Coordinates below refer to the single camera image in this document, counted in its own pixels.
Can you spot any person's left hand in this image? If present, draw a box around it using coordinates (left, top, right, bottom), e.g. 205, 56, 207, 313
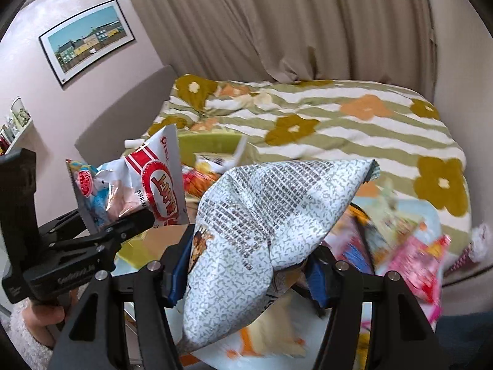
21, 289, 79, 349

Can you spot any beige curtain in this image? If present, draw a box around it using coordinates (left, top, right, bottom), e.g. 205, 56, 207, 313
116, 0, 438, 85

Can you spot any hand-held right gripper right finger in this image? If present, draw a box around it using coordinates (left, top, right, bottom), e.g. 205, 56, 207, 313
304, 245, 451, 370

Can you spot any white plastic bundle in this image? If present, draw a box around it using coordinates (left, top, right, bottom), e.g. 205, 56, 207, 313
468, 224, 493, 263

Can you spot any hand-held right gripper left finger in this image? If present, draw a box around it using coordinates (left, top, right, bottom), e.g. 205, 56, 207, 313
48, 224, 195, 370

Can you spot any framed picture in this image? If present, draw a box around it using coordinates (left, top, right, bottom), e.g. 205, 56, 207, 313
39, 0, 135, 87

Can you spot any blue daisy tablecloth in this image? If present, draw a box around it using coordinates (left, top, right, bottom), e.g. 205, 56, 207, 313
112, 196, 447, 370

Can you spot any red white cracker bag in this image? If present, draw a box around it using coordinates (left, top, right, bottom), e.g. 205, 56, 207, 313
124, 125, 190, 227

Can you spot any striped floral blanket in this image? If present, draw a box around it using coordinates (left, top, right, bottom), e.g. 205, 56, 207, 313
148, 74, 472, 236

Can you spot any dark blue cloth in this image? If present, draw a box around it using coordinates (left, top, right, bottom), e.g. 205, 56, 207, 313
433, 311, 493, 370

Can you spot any white speckled snack bag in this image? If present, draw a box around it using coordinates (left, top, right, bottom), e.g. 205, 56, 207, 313
178, 159, 382, 355

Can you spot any blue marshmallow packet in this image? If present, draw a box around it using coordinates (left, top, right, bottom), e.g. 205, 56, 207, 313
65, 159, 149, 236

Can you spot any blue orange snack packet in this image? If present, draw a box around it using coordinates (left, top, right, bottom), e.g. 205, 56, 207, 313
347, 200, 390, 275

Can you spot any pink patterned cone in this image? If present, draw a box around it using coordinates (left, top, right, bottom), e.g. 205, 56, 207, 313
447, 250, 478, 278

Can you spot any green cardboard box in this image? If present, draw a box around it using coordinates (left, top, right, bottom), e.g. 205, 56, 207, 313
178, 132, 249, 167

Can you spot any wall shelf with cards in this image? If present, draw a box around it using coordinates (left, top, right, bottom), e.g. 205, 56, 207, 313
0, 96, 35, 157

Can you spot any grey headboard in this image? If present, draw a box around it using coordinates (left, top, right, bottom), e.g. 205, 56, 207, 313
74, 65, 178, 166

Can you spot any pink marshmallow packet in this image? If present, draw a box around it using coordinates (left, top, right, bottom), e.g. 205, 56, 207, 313
379, 234, 452, 322

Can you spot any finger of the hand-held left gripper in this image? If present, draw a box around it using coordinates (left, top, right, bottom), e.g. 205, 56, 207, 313
36, 208, 86, 241
48, 209, 155, 257

